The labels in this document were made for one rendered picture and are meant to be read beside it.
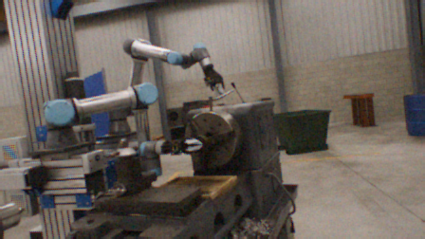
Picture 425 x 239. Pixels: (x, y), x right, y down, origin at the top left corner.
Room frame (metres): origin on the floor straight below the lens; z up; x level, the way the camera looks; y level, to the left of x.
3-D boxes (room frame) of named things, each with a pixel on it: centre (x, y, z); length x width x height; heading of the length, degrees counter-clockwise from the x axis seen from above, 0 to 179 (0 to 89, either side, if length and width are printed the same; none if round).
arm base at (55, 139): (1.46, 0.77, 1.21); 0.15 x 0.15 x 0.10
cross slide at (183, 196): (1.09, 0.30, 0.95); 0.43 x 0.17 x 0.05; 63
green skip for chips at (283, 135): (6.46, -1.93, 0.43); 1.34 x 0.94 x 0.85; 3
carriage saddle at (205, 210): (1.04, 0.31, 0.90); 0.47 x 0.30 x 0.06; 63
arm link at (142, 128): (1.66, 0.40, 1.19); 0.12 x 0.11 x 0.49; 120
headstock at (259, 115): (2.00, -0.15, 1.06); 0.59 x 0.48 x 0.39; 153
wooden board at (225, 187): (1.37, 0.14, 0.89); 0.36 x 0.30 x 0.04; 63
